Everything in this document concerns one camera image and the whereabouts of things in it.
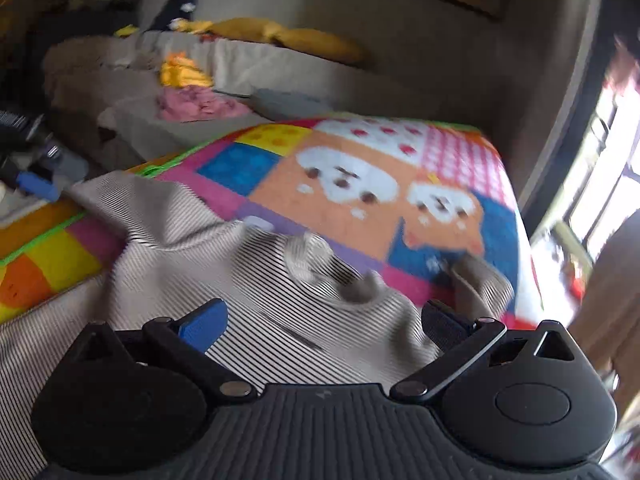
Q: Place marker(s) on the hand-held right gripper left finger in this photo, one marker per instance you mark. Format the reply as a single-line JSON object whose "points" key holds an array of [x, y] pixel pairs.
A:
{"points": [[202, 329]]}

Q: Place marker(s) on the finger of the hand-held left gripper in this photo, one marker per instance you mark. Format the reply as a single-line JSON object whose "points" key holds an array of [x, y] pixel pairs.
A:
{"points": [[37, 186]]}

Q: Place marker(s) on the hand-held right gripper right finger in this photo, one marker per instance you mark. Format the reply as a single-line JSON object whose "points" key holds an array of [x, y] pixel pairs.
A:
{"points": [[442, 329]]}

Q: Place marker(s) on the grey striped shirt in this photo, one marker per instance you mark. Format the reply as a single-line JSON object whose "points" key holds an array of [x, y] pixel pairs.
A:
{"points": [[175, 245]]}

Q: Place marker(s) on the colourful printed blanket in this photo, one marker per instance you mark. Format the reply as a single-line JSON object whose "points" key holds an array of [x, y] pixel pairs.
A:
{"points": [[280, 195]]}

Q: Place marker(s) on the beige cloth bundle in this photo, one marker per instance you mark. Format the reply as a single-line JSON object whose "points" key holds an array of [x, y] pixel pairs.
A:
{"points": [[610, 300]]}

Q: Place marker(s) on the yellow cloth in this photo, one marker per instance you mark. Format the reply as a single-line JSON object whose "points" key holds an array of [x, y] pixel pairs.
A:
{"points": [[182, 72]]}

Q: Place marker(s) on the dark garment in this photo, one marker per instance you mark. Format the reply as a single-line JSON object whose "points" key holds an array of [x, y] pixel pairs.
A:
{"points": [[175, 7]]}

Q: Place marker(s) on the grey sofa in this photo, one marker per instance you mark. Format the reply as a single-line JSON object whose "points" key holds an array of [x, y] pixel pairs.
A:
{"points": [[270, 67]]}

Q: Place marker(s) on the yellow pillow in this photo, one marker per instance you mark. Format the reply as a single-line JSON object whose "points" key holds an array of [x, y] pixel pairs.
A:
{"points": [[300, 35]]}

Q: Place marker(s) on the hanging pink cloth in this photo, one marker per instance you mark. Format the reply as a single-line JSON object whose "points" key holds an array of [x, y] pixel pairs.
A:
{"points": [[622, 67]]}

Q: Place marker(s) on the dark window frame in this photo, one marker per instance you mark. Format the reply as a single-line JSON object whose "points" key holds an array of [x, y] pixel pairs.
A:
{"points": [[585, 85]]}

